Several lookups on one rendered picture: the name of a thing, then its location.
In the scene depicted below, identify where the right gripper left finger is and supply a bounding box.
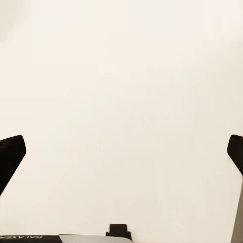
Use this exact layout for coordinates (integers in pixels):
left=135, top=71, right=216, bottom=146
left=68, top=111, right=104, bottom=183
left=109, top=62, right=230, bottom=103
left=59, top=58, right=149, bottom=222
left=0, top=135, right=26, bottom=195

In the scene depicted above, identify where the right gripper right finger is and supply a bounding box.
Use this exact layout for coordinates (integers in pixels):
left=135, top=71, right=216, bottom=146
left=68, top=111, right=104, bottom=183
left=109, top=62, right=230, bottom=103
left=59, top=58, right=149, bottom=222
left=227, top=134, right=243, bottom=174

